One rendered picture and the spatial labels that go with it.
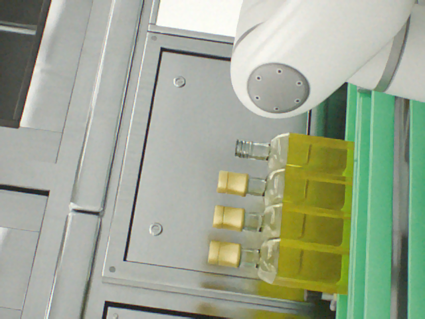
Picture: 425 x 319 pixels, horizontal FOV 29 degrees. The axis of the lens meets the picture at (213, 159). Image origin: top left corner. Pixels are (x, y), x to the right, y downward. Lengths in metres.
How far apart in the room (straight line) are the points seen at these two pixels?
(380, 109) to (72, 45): 0.63
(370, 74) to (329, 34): 0.12
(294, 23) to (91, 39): 0.86
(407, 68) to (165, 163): 0.65
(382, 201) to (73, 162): 0.55
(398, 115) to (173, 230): 0.41
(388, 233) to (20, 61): 0.77
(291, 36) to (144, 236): 0.68
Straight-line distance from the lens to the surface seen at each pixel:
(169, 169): 1.39
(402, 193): 1.14
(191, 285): 1.31
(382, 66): 0.83
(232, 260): 1.19
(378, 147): 1.16
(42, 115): 1.49
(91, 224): 1.35
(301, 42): 0.73
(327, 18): 0.72
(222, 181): 1.23
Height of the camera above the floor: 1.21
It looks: 1 degrees down
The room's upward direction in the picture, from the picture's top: 82 degrees counter-clockwise
